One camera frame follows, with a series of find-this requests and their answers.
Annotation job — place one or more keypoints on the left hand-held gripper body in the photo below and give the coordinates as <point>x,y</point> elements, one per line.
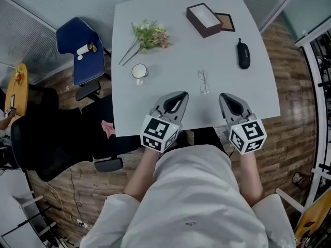
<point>157,134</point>

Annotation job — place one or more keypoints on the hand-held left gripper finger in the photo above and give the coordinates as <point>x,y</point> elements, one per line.
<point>168,96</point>
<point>184,106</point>

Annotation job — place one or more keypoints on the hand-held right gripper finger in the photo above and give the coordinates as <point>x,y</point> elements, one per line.
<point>240,101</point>
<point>224,107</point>

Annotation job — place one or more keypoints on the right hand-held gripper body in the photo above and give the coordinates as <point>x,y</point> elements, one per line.
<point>248,136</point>

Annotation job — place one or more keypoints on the thin metal frame glasses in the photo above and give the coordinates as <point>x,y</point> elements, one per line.
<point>206,81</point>

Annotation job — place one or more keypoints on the another person's forearm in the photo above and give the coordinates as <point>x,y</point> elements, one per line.
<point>5,124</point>

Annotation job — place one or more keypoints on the person's left forearm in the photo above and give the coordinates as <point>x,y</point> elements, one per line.
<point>139,174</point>

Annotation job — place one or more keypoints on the person's right forearm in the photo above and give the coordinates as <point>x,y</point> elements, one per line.
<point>250,179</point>

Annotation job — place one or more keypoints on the black glasses case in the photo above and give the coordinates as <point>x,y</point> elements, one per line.
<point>244,53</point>

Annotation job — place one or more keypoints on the white mug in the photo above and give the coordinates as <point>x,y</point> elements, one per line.
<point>139,71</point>

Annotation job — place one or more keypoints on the pink cloth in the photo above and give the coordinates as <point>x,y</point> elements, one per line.
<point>108,128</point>

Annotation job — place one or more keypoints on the artificial flower bouquet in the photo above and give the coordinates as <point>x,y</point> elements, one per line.
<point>151,35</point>

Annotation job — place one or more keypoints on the dark bag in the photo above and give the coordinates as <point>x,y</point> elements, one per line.
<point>300,180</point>

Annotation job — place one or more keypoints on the brown open box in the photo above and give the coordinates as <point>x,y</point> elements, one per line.
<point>199,26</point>

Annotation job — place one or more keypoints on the person's white shirt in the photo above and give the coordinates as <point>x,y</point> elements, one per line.
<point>194,203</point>

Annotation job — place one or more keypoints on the black office chair armrest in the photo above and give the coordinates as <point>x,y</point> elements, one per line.
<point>88,90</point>

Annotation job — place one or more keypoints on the brown box lid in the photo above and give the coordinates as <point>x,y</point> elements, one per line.
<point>225,22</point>

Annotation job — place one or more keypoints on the black metal rack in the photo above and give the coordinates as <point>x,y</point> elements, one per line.
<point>322,92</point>

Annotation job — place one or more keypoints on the blue chair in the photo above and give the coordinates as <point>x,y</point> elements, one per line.
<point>85,68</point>

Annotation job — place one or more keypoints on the white cylindrical bottle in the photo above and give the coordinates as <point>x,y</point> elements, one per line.
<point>84,50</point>

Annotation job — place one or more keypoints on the small white cap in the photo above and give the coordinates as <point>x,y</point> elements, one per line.
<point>80,57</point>

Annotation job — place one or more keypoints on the black mesh office chair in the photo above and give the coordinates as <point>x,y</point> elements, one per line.
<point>51,138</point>

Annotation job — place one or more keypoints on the yellow board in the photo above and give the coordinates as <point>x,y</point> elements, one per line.
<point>315,221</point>

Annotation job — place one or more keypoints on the white power strip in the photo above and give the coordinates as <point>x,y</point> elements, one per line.
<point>82,224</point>

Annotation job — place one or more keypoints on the yellow round table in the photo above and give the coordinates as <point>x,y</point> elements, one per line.
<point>19,99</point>

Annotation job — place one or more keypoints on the red and yellow fruit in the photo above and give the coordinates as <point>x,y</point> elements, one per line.
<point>18,76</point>

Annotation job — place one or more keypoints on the white wooden frame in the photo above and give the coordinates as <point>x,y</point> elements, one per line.
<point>289,199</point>

